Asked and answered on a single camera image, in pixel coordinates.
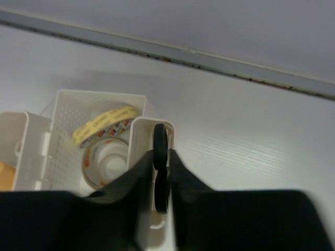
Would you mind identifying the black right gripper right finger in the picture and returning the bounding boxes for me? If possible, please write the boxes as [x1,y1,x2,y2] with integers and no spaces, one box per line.
[170,151,334,250]

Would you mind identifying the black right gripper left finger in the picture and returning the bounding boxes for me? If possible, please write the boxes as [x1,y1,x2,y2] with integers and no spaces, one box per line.
[1,151,153,250]

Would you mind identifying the large clear packing tape roll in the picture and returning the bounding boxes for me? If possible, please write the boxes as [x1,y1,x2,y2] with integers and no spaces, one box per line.
[81,136,129,190]

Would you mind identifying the black handled scissors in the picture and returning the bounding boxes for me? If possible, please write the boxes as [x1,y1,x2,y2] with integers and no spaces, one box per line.
[153,123,170,214]

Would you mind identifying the patterned washi tape roll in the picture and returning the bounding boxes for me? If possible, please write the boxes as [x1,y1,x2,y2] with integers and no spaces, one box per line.
[72,106,138,148]

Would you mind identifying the pink highlighter marker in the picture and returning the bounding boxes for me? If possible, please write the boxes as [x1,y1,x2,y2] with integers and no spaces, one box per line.
[0,162,16,192]

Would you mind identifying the white perforated organizer basket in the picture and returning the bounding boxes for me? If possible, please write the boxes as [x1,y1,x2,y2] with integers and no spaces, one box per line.
[1,90,175,250]

